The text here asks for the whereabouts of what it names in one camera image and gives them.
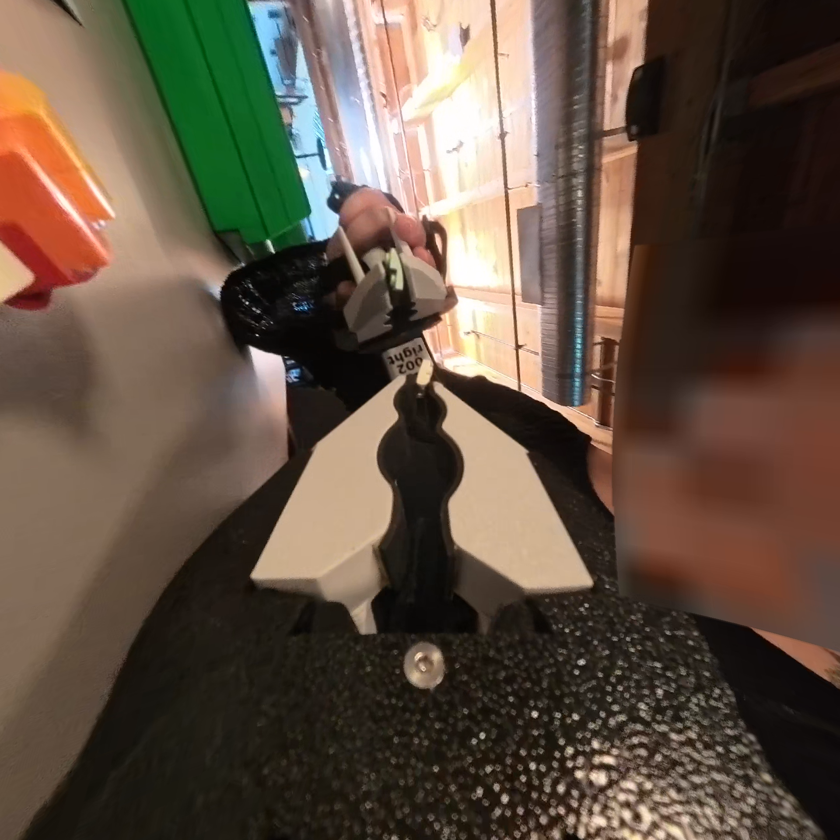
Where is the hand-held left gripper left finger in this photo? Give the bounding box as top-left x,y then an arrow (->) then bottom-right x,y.
251,379 -> 424,635

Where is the person's right hand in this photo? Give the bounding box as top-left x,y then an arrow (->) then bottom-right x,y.
323,189 -> 437,311

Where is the spiral metal air duct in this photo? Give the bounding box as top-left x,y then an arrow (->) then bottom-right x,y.
530,0 -> 602,409

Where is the person's right forearm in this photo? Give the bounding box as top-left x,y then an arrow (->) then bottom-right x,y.
220,241 -> 350,361

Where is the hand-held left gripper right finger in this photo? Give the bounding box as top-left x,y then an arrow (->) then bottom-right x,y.
428,382 -> 595,635

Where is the green plastic bin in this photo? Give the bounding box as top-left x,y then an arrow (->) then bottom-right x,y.
123,0 -> 313,256

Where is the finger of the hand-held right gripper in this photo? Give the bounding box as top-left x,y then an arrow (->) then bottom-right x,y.
343,262 -> 403,347
392,241 -> 452,322

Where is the multicoloured lego model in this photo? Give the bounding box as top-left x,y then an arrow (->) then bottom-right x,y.
0,69 -> 118,311

